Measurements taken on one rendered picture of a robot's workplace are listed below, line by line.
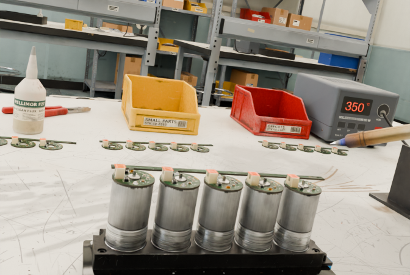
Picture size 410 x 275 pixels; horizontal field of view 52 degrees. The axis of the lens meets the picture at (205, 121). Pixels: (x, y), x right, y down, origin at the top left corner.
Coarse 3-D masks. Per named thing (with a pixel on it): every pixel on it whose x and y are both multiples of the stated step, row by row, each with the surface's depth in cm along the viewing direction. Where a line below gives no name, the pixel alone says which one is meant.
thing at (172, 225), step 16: (176, 176) 26; (160, 192) 25; (176, 192) 24; (192, 192) 25; (160, 208) 25; (176, 208) 25; (192, 208) 25; (160, 224) 25; (176, 224) 25; (192, 224) 26; (160, 240) 25; (176, 240) 25
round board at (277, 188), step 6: (246, 180) 27; (270, 180) 28; (252, 186) 26; (258, 186) 27; (264, 186) 27; (270, 186) 27; (276, 186) 27; (282, 186) 27; (264, 192) 26; (270, 192) 26; (276, 192) 26
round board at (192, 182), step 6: (174, 174) 26; (186, 174) 27; (162, 180) 25; (174, 180) 25; (186, 180) 26; (192, 180) 26; (198, 180) 26; (168, 186) 25; (174, 186) 24; (180, 186) 25; (186, 186) 25; (192, 186) 25; (198, 186) 25
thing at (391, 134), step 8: (384, 128) 23; (392, 128) 23; (400, 128) 22; (408, 128) 22; (352, 136) 24; (360, 136) 23; (368, 136) 23; (376, 136) 23; (384, 136) 23; (392, 136) 23; (400, 136) 22; (408, 136) 22; (352, 144) 24; (360, 144) 23; (368, 144) 23; (376, 144) 23
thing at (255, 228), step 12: (252, 192) 26; (252, 204) 26; (264, 204) 26; (276, 204) 27; (240, 216) 27; (252, 216) 27; (264, 216) 26; (276, 216) 27; (240, 228) 27; (252, 228) 27; (264, 228) 27; (240, 240) 27; (252, 240) 27; (264, 240) 27
